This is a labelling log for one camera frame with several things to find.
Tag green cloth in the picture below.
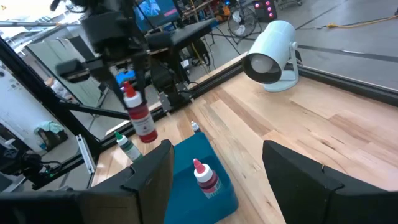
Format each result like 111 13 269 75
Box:
33 120 65 135

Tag pale grey panel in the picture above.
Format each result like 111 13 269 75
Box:
26 35 105 108

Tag black bag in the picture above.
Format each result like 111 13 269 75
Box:
37 129 68 152

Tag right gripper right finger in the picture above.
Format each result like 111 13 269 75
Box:
262 139 398 224

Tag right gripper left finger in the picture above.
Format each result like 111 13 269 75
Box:
0 139 175 224

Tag white cylindrical spot lamp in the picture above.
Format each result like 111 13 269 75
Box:
241 20 301 93

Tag yellow floor cable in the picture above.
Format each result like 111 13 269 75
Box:
325 14 398 30

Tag monitor with blue screen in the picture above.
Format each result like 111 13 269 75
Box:
133 0 183 32

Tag blue plastic object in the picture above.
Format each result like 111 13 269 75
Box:
115 70 137 86

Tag black speaker with red lights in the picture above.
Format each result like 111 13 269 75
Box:
252 0 278 23

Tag silver aluminium bracket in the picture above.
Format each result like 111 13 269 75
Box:
75 133 96 175

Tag pink-capped food coloring bottle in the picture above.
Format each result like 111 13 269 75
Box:
192 158 223 200

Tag black electronics with cables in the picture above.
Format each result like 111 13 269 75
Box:
0 144 63 187

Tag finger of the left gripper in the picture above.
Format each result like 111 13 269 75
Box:
98 66 127 109
134 53 147 104

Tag red-capped food coloring bottle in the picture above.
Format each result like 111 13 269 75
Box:
123 81 159 144

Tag black floor fan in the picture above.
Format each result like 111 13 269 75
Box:
228 5 259 39

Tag green-capped food coloring bottle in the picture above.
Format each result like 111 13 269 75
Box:
114 131 144 162

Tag teal plastic bin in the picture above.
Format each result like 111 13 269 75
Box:
163 132 239 224

